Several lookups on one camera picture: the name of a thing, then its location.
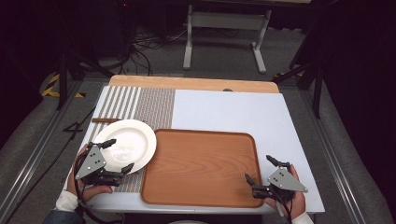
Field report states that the brown wooden tray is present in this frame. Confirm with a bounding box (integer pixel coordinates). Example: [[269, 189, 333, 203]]
[[140, 128, 265, 209]]

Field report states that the white round plate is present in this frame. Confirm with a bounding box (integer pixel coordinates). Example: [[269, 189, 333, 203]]
[[92, 119, 158, 175]]

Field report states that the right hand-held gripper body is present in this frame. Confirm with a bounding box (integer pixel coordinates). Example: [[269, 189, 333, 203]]
[[251, 161, 309, 203]]

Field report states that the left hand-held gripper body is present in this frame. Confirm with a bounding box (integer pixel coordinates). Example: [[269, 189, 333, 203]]
[[74, 142, 125, 188]]

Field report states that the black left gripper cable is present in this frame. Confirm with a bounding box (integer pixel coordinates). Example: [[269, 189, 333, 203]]
[[72, 150, 126, 224]]

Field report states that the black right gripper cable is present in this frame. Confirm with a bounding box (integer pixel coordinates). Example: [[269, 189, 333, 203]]
[[273, 189, 294, 224]]

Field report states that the black tripod stand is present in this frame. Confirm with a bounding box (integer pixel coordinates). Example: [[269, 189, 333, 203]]
[[55, 50, 115, 111], [273, 54, 324, 119]]

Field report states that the bundle of black floor cables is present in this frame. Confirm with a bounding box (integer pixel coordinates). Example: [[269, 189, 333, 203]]
[[106, 26, 190, 77]]

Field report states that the white table board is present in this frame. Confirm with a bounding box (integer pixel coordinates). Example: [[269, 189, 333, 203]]
[[63, 85, 326, 216]]

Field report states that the grey metal stand frame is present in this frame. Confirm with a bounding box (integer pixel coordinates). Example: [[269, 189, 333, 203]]
[[182, 3, 273, 75]]

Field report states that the person's left hand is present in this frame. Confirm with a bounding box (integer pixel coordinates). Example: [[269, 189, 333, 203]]
[[66, 144, 114, 203]]

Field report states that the yellow black hazard tape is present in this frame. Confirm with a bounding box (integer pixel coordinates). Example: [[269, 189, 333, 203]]
[[41, 73, 87, 99]]

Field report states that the black floor tape mark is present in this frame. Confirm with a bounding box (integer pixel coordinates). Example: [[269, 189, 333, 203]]
[[63, 121, 85, 141]]

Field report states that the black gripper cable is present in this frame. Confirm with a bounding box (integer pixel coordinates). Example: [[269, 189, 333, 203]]
[[72, 150, 126, 224], [273, 189, 294, 224]]

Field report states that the brown wooden stick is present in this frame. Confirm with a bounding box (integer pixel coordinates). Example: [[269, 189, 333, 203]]
[[91, 117, 122, 124]]

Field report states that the striped woven placemat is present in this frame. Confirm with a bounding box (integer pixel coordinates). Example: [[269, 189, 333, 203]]
[[86, 86, 177, 194]]

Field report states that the aluminium floor rail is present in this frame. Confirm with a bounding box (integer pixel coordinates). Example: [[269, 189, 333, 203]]
[[0, 79, 86, 220], [299, 89, 369, 224]]

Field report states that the person's right hand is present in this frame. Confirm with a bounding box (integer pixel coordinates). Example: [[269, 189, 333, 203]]
[[263, 164, 307, 220]]

